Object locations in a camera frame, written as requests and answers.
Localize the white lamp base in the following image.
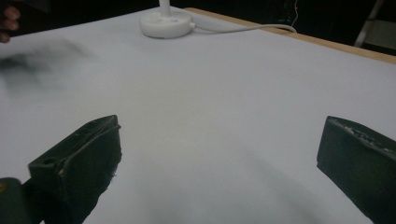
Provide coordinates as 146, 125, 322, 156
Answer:
138, 0, 196, 39

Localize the white lamp cable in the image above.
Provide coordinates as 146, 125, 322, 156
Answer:
192, 22, 298, 34

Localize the metal stand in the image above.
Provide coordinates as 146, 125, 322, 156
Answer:
353, 0, 396, 50

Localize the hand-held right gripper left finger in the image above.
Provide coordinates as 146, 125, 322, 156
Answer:
27, 114, 122, 224

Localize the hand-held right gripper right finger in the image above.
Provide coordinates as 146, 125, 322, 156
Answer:
316, 115, 396, 224

